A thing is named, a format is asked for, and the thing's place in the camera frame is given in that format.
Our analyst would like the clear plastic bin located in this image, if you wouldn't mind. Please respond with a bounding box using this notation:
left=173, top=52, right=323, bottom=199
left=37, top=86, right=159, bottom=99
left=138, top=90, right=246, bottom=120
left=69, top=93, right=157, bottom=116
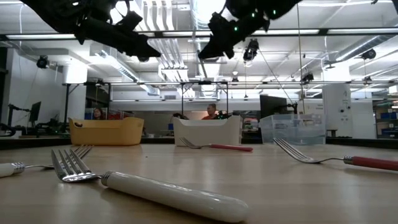
left=259, top=113, right=326, bottom=146

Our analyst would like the person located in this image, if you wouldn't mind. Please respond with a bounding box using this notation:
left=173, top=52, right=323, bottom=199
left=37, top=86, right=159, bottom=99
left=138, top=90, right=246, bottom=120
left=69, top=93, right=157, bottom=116
left=201, top=103, right=220, bottom=121
left=91, top=107, right=106, bottom=121

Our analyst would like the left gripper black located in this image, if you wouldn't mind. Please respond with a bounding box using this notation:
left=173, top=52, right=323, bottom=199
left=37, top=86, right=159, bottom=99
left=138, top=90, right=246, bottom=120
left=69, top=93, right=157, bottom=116
left=76, top=11, right=162, bottom=57

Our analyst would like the yellow plastic bin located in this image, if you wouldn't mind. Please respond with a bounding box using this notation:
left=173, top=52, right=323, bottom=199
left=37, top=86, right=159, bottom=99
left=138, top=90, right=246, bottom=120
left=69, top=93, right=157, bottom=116
left=68, top=116, right=145, bottom=147

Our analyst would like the large black monitor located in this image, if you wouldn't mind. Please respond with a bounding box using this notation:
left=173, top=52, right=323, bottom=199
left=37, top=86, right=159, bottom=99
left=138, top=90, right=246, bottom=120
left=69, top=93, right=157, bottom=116
left=259, top=95, right=289, bottom=119

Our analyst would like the white plastic bin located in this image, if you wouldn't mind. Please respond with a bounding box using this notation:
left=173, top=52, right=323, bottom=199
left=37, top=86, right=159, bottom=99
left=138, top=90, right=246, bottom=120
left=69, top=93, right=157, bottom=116
left=172, top=115, right=243, bottom=147

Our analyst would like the silver ventilation duct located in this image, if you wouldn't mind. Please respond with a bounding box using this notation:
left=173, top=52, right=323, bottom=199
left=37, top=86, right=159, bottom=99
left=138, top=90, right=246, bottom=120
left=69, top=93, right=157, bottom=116
left=188, top=0, right=234, bottom=98

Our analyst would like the white-handled metal fork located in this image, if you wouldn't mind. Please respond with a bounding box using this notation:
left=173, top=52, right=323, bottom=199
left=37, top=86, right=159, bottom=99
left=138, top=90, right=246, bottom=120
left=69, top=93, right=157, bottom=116
left=0, top=144, right=94, bottom=179
left=50, top=148, right=250, bottom=223

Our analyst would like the storage shelf with blue bins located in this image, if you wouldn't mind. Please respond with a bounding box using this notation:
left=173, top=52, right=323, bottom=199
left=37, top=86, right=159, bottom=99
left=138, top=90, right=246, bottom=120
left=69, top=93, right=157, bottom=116
left=372, top=99, right=398, bottom=140

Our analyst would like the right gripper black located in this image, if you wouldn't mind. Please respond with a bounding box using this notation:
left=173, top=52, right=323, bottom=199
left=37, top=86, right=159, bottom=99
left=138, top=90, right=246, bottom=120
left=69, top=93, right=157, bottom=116
left=198, top=12, right=270, bottom=60

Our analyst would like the black aluminium rig frame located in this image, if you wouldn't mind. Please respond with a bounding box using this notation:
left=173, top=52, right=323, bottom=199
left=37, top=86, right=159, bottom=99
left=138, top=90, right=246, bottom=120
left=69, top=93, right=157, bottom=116
left=0, top=28, right=398, bottom=151

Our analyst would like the black rig-mounted camera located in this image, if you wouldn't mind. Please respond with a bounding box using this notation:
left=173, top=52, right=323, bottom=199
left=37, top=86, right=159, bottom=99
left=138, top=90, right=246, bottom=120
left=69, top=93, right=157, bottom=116
left=242, top=38, right=261, bottom=68

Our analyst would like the black metal frame stand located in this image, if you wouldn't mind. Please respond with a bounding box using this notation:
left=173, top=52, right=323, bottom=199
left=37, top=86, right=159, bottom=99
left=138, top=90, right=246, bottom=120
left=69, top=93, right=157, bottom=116
left=62, top=81, right=231, bottom=131

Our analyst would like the red-handled metal fork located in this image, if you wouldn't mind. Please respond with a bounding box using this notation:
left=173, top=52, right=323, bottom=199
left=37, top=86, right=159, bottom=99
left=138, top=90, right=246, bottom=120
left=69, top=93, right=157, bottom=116
left=179, top=136, right=254, bottom=153
left=272, top=138, right=398, bottom=172

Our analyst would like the small black monitor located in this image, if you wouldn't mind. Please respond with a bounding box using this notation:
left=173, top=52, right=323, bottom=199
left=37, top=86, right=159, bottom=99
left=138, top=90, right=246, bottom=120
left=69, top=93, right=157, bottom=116
left=28, top=101, right=42, bottom=124

